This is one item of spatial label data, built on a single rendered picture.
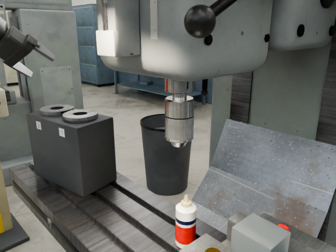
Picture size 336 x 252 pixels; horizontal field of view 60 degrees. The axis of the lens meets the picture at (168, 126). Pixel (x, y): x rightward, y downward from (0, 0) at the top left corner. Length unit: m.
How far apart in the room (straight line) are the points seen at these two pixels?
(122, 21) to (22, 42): 0.55
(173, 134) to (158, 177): 2.09
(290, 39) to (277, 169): 0.39
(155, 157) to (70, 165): 1.72
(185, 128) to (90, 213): 0.37
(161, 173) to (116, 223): 1.85
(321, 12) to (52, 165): 0.71
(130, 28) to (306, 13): 0.27
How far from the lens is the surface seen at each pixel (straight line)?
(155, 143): 2.40
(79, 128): 0.72
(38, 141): 0.88
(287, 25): 0.47
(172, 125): 0.45
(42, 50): 0.89
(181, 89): 0.44
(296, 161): 0.77
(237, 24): 0.39
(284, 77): 0.77
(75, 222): 0.71
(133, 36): 0.37
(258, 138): 0.81
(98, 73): 7.73
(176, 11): 0.33
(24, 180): 0.94
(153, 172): 2.54
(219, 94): 0.88
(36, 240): 2.34
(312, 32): 0.54
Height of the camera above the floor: 1.37
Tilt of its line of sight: 18 degrees down
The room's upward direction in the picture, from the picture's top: straight up
